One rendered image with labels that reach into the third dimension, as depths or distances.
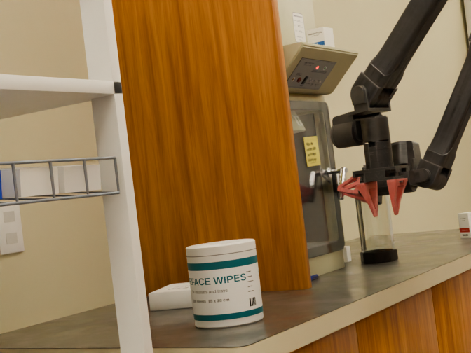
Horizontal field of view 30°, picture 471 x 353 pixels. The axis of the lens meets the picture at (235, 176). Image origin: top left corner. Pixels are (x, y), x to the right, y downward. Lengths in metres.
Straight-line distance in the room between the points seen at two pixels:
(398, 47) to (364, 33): 2.08
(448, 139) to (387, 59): 0.43
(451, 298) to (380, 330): 0.46
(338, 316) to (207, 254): 0.28
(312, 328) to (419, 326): 0.59
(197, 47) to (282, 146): 0.33
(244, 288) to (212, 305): 0.06
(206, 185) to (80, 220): 0.32
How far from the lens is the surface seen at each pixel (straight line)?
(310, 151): 2.27
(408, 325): 2.07
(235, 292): 1.59
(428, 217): 4.29
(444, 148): 2.17
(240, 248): 1.59
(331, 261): 2.34
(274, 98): 2.02
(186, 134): 2.15
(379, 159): 1.81
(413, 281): 2.04
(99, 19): 1.30
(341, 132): 1.86
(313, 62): 2.18
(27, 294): 2.05
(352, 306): 1.74
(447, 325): 2.32
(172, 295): 1.94
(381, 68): 1.80
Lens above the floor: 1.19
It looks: 1 degrees up
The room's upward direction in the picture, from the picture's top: 7 degrees counter-clockwise
